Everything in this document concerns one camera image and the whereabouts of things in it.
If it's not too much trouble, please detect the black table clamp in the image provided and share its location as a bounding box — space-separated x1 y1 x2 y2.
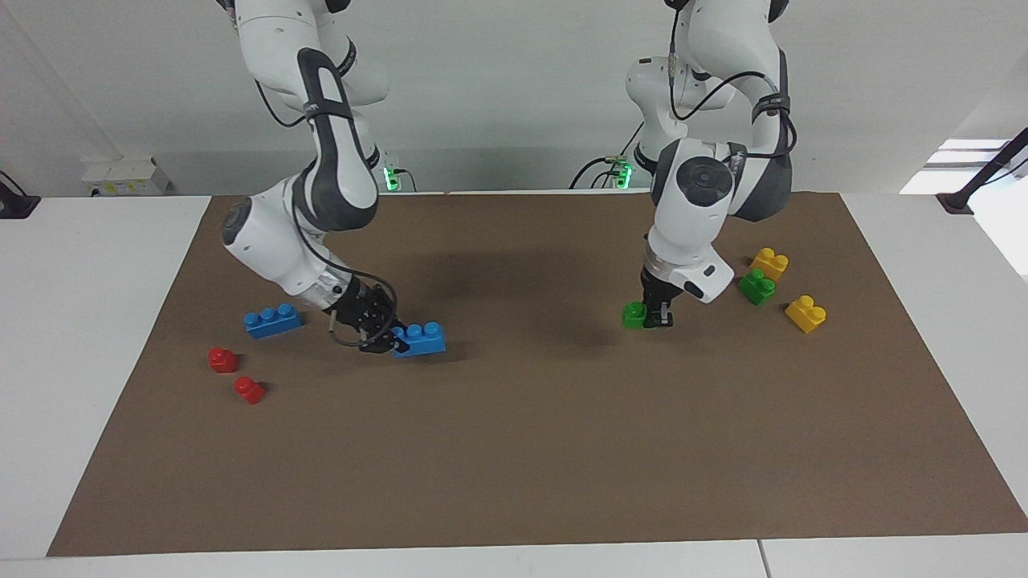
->
0 170 41 219

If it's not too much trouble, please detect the black left base cable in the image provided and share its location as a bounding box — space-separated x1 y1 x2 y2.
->
569 120 643 191

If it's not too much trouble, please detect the yellow two-stud toy block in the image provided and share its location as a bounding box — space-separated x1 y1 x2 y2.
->
785 295 827 334
750 247 789 282

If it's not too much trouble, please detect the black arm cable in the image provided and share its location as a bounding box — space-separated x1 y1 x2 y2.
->
668 55 798 158
255 76 399 348

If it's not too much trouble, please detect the white background box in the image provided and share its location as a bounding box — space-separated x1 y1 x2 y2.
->
80 157 173 197

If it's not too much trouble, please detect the blue three-stud toy block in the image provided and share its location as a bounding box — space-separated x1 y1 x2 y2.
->
394 321 447 357
244 303 303 340

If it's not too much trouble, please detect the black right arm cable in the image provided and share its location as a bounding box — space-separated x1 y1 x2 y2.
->
255 76 399 348

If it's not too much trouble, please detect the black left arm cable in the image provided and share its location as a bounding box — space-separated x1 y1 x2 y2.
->
668 55 798 158

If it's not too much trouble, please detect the brown table mat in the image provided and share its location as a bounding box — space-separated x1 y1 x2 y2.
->
47 191 1028 557

